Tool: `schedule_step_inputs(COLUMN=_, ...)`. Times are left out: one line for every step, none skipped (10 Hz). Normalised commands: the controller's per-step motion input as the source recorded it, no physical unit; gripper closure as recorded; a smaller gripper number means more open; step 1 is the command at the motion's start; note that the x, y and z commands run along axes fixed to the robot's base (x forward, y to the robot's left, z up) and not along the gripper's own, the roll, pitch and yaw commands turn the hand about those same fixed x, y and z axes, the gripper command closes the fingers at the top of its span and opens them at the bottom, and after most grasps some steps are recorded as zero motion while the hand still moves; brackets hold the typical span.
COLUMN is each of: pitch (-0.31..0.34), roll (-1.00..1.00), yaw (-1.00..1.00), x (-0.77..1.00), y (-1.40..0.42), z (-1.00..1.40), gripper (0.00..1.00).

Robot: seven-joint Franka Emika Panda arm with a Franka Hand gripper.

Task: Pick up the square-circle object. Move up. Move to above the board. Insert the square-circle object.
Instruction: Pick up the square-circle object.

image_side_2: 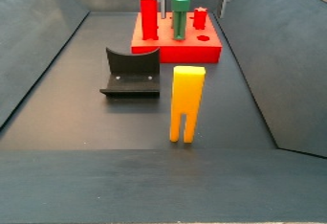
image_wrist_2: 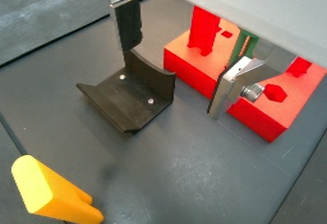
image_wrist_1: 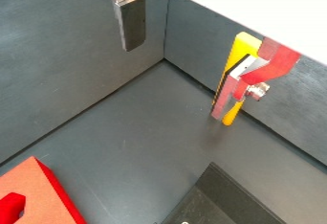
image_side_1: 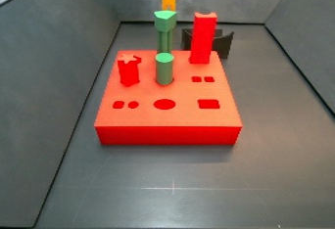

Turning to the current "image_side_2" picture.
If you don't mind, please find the yellow two-legged peg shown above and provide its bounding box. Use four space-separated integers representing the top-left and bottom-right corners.
170 66 206 143

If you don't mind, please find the red peg board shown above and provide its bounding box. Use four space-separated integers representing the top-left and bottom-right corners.
131 12 223 63

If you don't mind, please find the tall red peg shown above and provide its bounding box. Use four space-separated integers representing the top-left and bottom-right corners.
140 0 159 40

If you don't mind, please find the green pentagon-top peg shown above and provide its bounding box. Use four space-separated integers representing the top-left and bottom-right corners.
171 0 191 40

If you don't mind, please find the small red star peg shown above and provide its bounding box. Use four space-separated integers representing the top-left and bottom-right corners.
194 7 207 30

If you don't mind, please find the black curved bracket stand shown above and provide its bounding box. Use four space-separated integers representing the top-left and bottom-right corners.
100 49 160 97

